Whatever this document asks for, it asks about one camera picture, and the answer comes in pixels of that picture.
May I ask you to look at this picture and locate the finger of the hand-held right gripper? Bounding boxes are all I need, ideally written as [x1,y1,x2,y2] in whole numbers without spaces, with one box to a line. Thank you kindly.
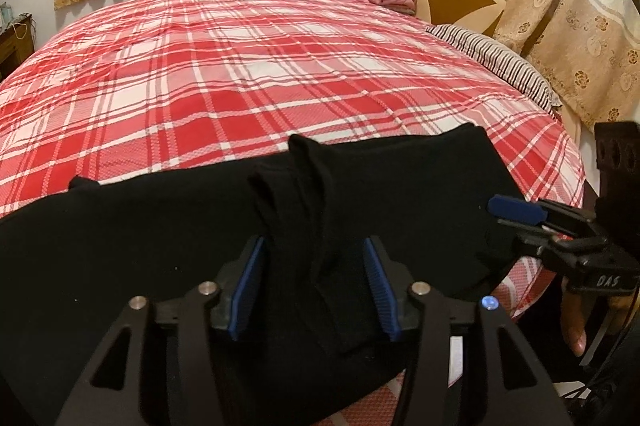
[496,219,567,254]
[487,196,597,237]

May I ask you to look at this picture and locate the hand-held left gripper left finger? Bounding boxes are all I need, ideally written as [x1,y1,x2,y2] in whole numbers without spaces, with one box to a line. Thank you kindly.
[55,235,266,426]

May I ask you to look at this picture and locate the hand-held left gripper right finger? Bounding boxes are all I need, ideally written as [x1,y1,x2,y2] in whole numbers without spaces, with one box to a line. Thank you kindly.
[363,236,573,426]

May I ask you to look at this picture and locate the black pants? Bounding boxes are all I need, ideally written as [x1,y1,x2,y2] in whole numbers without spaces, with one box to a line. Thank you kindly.
[0,122,526,426]

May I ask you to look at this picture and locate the person's right hand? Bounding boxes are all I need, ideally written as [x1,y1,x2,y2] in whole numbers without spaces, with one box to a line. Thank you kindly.
[559,286,591,358]

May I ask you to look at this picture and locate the striped pillow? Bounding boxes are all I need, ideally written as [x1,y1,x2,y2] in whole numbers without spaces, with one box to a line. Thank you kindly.
[425,23,563,117]

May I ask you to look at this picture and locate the long beige floral curtain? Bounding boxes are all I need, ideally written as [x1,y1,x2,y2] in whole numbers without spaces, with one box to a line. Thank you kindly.
[419,0,640,131]

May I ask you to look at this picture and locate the bed with red plaid sheet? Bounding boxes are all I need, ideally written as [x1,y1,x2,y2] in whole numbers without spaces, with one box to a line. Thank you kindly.
[0,0,588,426]

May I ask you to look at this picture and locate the dark wooden nightstand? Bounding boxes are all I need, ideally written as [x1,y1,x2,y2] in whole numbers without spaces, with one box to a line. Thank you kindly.
[0,13,36,79]

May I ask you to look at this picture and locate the white cable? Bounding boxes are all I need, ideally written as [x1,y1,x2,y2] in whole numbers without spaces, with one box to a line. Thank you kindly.
[12,13,34,40]

